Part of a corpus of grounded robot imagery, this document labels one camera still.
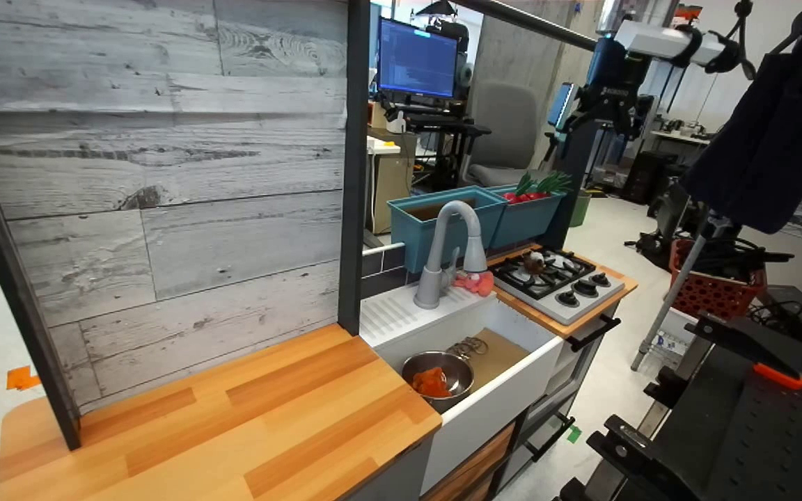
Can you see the white toy sink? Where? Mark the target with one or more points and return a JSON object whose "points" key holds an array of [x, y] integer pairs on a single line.
{"points": [[511, 359]]}

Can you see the black hanging bag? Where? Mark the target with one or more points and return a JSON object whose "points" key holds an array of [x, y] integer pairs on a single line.
{"points": [[752, 171]]}

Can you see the cardboard box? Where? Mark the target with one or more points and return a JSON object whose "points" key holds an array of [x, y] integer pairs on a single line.
{"points": [[390, 161]]}

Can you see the pink stuffed animal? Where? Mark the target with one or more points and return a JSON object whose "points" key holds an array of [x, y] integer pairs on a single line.
{"points": [[478, 281]]}

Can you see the steel pot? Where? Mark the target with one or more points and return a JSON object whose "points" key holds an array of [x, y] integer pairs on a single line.
{"points": [[457, 371]]}

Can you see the red toy vegetables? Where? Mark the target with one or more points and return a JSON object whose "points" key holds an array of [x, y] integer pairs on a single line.
{"points": [[539, 187]]}

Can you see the computer monitor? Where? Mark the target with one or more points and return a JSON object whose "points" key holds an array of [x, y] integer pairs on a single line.
{"points": [[415, 62]]}

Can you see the black kitchen frame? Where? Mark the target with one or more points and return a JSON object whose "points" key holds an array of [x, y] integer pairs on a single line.
{"points": [[358, 48]]}

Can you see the black stove grate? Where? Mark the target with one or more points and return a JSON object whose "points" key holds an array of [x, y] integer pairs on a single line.
{"points": [[564, 268]]}

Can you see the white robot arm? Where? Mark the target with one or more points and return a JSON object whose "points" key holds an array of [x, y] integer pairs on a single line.
{"points": [[623, 32]]}

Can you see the orange stuffed animal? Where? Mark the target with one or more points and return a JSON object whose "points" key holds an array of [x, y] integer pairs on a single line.
{"points": [[434, 381]]}

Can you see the teal planter box right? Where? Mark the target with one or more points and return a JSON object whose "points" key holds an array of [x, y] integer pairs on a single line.
{"points": [[523, 217]]}

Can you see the red crate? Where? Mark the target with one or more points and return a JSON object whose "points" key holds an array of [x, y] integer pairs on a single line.
{"points": [[727, 297]]}

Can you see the grey office chair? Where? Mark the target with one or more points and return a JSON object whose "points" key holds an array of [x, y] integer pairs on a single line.
{"points": [[506, 149]]}

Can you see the grey stove panel with knobs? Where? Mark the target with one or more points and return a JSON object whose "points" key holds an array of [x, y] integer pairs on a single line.
{"points": [[574, 302]]}

